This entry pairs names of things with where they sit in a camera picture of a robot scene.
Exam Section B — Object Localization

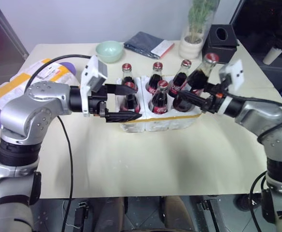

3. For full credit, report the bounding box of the white card with red edge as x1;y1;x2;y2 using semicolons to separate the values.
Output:
151;40;175;59

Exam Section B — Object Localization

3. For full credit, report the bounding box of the yellow snack bag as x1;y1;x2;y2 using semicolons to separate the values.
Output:
0;58;81;110

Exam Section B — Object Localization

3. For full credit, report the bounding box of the white cup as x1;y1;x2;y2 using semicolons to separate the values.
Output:
262;46;282;65

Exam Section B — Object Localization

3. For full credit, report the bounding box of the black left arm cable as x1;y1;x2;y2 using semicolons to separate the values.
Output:
24;54;95;94

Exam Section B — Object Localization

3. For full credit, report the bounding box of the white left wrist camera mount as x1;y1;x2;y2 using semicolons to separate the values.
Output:
80;55;109;118

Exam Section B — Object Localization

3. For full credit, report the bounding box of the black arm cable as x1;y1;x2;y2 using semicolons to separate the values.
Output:
226;93;282;144
24;54;95;94

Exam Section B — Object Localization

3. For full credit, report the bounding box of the black bracket under table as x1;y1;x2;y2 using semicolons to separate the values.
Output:
196;195;221;232
73;201;89;232

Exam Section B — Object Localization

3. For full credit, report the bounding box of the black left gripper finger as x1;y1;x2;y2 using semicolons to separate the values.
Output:
104;110;143;123
105;83;137;96

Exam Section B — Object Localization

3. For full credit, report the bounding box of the glass cola bottle red cap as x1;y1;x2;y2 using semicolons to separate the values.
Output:
173;53;220;112
151;80;169;115
119;81;141;113
146;61;164;95
121;63;136;86
168;59;193;98

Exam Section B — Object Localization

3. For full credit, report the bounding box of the grey metal door frame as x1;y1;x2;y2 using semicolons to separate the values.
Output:
0;0;29;60

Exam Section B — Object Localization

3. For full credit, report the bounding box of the potted plant in white pot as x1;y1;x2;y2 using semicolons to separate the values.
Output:
178;0;221;60

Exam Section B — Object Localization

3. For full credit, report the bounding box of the white foam crate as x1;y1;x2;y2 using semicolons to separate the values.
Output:
116;75;202;133

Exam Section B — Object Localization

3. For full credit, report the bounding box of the brown rounded shape under table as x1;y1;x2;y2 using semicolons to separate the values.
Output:
92;197;129;232
160;195;196;232

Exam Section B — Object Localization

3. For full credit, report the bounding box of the black hanging cable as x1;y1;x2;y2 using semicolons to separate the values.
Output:
249;170;269;232
57;115;74;232

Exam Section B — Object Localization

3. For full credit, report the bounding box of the dark blue folded cloth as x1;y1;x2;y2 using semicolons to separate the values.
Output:
124;31;171;60

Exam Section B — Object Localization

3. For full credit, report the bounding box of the black tissue box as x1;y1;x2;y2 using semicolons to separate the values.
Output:
201;23;240;65

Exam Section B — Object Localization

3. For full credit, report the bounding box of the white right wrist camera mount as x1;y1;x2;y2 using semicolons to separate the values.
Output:
218;59;244;91

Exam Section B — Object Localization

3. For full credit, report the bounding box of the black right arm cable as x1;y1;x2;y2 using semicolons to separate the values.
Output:
226;93;282;144

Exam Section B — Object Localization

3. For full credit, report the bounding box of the black caster wheel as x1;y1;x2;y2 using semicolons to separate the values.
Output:
234;194;253;212

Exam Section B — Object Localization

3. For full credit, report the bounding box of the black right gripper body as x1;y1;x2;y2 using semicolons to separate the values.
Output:
203;80;229;115

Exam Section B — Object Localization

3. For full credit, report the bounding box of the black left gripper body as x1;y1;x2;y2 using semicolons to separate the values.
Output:
87;84;108;118

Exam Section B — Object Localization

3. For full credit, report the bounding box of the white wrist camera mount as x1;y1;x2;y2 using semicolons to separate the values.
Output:
218;59;244;91
80;55;109;118

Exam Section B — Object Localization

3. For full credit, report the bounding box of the pale green bowl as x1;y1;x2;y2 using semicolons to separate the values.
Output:
95;40;124;64

